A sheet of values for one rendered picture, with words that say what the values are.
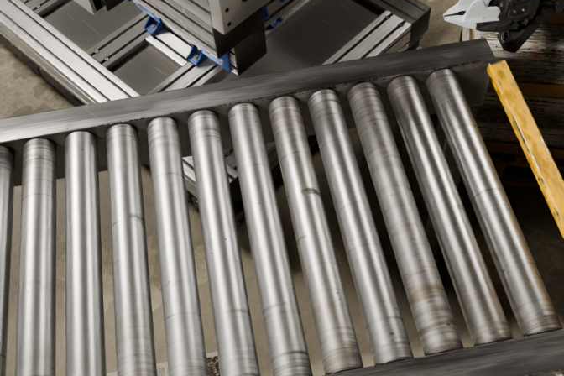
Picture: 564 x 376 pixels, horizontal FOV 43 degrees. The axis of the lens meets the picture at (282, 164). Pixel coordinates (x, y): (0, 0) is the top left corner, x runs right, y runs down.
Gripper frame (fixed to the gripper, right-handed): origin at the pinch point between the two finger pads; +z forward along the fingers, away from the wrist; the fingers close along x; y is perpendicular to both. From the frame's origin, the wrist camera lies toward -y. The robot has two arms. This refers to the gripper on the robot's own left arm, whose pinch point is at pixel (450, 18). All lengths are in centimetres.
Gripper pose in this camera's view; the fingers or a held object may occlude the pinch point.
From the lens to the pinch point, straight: 132.6
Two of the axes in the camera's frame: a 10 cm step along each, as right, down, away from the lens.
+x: 1.7, 8.0, -5.7
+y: -0.5, -5.7, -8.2
